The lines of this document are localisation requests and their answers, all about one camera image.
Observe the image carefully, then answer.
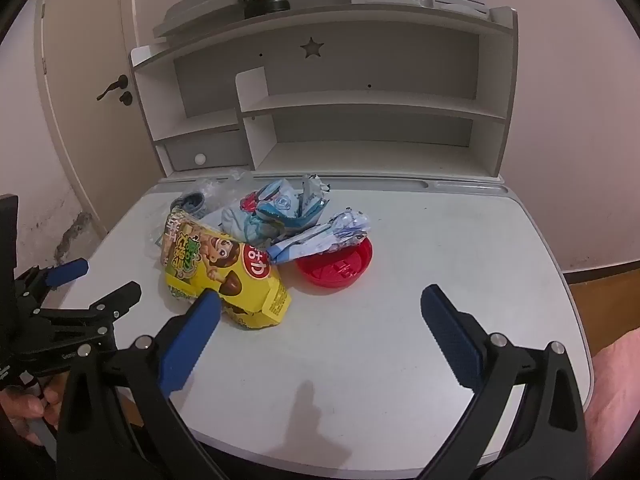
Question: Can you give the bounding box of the black door handle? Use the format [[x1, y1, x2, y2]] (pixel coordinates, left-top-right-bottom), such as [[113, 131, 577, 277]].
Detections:
[[96, 75, 130, 102]]

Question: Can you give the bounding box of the yellow snack box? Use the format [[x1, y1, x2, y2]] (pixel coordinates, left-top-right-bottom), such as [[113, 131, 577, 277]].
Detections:
[[160, 210, 293, 332]]

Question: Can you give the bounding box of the red plastic lid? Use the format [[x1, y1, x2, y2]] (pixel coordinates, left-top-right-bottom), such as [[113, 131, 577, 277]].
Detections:
[[295, 236, 375, 289]]

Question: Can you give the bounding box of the grey striped cloth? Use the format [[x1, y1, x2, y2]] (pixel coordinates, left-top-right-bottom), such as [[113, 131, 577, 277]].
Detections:
[[171, 191, 207, 220]]

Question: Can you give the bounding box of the clear plastic bag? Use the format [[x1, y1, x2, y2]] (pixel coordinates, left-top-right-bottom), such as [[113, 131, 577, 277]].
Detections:
[[189, 170, 257, 222]]

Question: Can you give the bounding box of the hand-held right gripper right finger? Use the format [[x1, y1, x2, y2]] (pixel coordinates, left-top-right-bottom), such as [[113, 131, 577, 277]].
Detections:
[[421, 284, 589, 480]]

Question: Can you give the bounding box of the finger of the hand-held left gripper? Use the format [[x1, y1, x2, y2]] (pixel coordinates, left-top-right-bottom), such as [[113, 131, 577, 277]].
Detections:
[[15, 258, 90, 307], [31, 281, 142, 337]]

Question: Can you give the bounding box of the white door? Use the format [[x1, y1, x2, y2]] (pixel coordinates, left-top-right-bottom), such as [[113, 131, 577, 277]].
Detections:
[[34, 0, 167, 242]]

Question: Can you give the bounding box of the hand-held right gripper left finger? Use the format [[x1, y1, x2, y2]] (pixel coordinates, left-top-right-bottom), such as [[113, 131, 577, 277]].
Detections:
[[56, 290, 236, 480]]

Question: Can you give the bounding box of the crumpled light-blue wrapper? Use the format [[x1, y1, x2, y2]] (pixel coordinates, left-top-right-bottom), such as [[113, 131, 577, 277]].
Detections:
[[221, 204, 281, 252]]

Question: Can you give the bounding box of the grey drawer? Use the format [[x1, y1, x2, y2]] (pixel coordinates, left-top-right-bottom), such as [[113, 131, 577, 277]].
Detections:
[[162, 130, 252, 174]]

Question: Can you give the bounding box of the person's left hand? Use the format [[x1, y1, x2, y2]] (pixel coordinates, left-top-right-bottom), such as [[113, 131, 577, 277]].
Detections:
[[0, 385, 64, 447]]

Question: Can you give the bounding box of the long blue white wrapper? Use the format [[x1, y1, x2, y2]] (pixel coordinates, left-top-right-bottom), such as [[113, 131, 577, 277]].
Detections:
[[267, 208, 373, 265]]

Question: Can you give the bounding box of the person's leg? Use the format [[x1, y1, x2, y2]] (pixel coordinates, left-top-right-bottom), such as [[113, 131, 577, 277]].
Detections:
[[585, 329, 640, 463]]

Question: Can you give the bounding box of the white desk shelf unit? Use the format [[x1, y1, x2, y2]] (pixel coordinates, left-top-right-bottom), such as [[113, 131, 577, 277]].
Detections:
[[129, 0, 519, 184]]

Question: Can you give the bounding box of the blue white printed wrapper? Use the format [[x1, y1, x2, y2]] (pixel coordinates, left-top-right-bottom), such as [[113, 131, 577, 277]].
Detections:
[[249, 175, 332, 237]]

